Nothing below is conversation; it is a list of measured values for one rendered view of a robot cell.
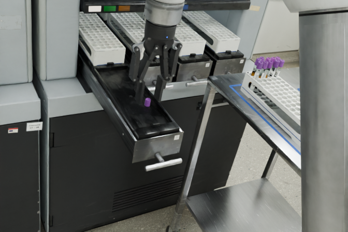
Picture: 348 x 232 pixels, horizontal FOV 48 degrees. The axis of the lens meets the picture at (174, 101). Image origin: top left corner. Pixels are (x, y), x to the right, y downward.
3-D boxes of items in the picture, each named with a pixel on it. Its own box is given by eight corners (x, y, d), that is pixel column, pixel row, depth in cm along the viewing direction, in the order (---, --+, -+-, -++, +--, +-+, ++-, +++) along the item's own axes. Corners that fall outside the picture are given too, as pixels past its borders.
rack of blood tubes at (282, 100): (239, 89, 121) (244, 71, 117) (264, 86, 125) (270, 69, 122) (304, 150, 100) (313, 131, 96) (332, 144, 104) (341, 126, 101)
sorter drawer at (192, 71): (105, 6, 182) (106, -13, 177) (132, 6, 188) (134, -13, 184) (181, 89, 131) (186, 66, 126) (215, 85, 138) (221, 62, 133)
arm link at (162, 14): (140, -10, 92) (136, 14, 95) (157, 5, 86) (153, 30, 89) (173, -10, 97) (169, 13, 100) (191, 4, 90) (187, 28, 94)
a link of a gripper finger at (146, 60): (160, 46, 96) (155, 45, 95) (142, 85, 100) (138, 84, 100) (153, 39, 99) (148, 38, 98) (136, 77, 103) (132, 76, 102)
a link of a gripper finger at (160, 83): (157, 74, 105) (160, 74, 106) (153, 96, 109) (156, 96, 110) (162, 80, 103) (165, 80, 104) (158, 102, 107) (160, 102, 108)
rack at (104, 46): (66, 28, 139) (66, 11, 136) (93, 27, 144) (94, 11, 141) (93, 69, 119) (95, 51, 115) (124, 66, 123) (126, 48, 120)
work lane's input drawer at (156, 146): (57, 41, 144) (57, 18, 140) (93, 39, 151) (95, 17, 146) (138, 176, 94) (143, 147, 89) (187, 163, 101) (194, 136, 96)
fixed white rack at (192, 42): (142, 24, 155) (144, 9, 151) (164, 23, 160) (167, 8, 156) (178, 59, 134) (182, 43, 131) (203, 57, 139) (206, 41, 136)
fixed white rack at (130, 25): (105, 25, 147) (106, 9, 144) (130, 24, 152) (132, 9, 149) (138, 63, 127) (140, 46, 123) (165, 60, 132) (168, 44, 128)
